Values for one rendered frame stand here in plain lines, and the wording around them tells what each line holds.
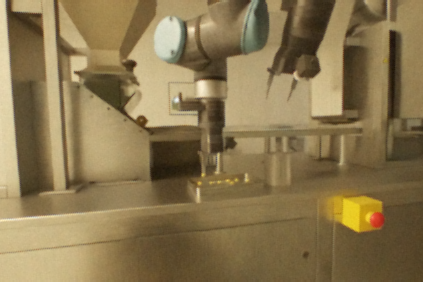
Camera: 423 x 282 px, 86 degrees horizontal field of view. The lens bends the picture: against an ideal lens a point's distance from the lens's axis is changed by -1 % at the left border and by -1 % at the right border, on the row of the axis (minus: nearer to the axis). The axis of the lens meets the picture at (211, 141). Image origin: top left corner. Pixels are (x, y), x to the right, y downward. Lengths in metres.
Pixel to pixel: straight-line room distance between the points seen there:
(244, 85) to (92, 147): 4.36
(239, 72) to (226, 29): 4.53
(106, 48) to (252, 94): 4.30
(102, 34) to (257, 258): 0.81
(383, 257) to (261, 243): 0.41
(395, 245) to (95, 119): 0.99
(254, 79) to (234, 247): 4.60
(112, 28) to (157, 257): 0.69
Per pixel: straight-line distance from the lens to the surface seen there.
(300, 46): 0.48
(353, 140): 1.13
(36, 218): 0.61
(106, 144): 0.80
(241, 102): 4.89
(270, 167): 0.70
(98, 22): 0.88
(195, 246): 0.60
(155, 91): 4.63
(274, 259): 0.69
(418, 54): 1.07
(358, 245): 0.83
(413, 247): 0.99
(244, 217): 0.61
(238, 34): 0.44
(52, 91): 0.76
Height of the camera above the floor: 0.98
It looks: 4 degrees down
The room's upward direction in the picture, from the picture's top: 1 degrees counter-clockwise
